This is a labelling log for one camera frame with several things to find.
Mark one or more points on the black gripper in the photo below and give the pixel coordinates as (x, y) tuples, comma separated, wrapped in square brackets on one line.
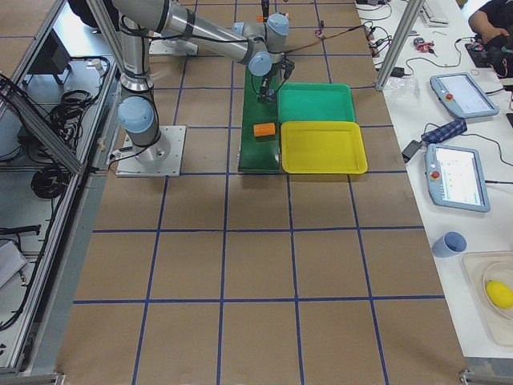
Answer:
[(264, 85)]

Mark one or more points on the plain orange cylinder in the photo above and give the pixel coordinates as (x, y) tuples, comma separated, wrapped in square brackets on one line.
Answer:
[(264, 129)]

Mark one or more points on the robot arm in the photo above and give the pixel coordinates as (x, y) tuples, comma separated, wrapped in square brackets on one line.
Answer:
[(259, 46)]

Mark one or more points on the green tray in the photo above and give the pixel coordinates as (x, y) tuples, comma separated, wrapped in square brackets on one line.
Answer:
[(315, 102)]

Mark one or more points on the green conveyor belt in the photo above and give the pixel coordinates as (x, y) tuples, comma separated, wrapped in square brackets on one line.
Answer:
[(259, 143)]

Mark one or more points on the yellow tray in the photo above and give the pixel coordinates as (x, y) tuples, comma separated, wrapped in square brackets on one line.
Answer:
[(322, 147)]

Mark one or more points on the black power adapter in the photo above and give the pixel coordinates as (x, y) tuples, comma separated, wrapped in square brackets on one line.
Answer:
[(410, 150)]

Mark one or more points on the teach pendant far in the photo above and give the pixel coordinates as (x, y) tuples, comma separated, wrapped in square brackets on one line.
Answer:
[(462, 96)]

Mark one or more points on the teach pendant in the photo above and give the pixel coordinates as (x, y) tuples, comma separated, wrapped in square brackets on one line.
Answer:
[(462, 96), (455, 178)]

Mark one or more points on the plaid pouch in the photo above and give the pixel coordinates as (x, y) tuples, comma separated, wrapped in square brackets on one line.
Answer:
[(445, 132)]

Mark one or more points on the teach pendant near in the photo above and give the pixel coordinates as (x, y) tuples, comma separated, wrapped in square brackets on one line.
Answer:
[(455, 178)]

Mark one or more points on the person in black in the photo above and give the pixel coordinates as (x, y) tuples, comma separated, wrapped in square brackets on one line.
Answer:
[(492, 24)]

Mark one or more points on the blue plastic cup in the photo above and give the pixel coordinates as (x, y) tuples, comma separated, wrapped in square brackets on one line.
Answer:
[(449, 244)]

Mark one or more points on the beige tray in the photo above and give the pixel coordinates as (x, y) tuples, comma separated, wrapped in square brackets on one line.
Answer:
[(490, 276)]

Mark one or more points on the yellow lemon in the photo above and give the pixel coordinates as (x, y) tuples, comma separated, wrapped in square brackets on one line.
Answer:
[(499, 294)]

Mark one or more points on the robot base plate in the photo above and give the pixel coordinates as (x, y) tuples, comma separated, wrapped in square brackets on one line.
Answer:
[(163, 45), (161, 159)]

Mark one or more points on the aluminium frame post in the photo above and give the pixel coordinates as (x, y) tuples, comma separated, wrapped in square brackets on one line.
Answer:
[(403, 29)]

